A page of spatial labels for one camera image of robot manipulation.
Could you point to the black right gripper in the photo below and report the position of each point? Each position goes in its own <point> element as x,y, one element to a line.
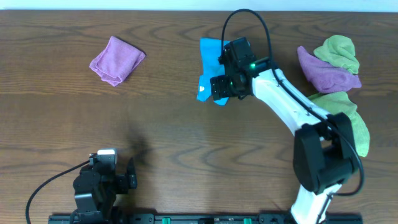
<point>218,88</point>

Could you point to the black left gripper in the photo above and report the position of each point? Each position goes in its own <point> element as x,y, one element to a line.
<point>127,183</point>

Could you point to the blue cloth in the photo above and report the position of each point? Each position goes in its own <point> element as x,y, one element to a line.
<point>210,50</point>

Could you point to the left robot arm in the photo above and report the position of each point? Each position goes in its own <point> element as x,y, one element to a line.
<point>96,189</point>

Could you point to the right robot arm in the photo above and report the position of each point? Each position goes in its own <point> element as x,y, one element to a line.
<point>324,152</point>

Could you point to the crumpled purple cloth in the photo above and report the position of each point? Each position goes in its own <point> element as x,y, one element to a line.
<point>325,77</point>

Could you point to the lower green cloth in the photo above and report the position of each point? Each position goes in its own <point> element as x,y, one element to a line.
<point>339,102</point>

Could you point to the green cloth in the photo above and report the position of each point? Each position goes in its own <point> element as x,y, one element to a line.
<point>339,51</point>
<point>339,102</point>

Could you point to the folded purple cloth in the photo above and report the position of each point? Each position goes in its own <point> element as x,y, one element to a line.
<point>117,61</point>

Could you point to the upper green cloth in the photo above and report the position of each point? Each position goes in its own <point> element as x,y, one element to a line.
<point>339,51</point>

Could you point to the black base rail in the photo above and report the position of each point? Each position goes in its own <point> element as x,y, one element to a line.
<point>262,218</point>

